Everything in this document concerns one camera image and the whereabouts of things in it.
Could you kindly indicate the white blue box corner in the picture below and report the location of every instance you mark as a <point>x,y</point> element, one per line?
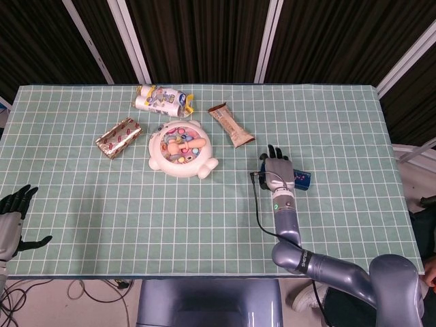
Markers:
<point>3,107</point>

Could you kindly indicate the white animal-shaped toy game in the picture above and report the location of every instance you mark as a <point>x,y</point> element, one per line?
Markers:
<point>177,168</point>

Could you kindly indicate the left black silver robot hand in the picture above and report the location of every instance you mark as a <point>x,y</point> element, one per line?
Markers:
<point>8,235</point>

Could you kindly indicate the black floor plug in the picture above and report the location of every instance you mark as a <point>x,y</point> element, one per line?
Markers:
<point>122,284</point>

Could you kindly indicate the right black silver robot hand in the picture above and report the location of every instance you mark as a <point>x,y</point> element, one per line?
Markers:
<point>279,173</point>

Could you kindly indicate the small black side object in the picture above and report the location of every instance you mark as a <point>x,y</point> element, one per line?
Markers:
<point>428,201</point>

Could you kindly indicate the white sneaker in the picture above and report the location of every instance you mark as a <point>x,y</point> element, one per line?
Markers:
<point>306,299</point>

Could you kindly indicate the pink toy hammer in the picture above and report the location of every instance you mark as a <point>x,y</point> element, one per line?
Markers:
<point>190,144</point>

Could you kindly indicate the green white checked tablecloth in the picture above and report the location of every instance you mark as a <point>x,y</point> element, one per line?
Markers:
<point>170,221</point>

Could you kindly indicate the gold foil snack pack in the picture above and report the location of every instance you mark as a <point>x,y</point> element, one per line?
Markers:
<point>117,139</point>

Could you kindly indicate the bystander's bare hand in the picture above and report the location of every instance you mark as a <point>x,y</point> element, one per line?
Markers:
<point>431,272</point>

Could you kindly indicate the dark trouser leg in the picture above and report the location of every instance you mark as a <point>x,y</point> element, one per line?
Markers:
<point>347,311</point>
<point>424,235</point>

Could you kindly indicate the blue glasses case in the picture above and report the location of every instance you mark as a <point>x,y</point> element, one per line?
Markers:
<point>302,179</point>

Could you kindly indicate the brown snack bar wrapper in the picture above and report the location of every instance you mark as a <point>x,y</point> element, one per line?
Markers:
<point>231,127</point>

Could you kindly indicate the white aluminium frame post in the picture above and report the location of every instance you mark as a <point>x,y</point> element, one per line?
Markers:
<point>267,41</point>
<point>88,41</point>
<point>131,41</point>
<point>405,64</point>

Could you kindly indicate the white low frame bar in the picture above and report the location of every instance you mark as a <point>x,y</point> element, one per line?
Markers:
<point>413,151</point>

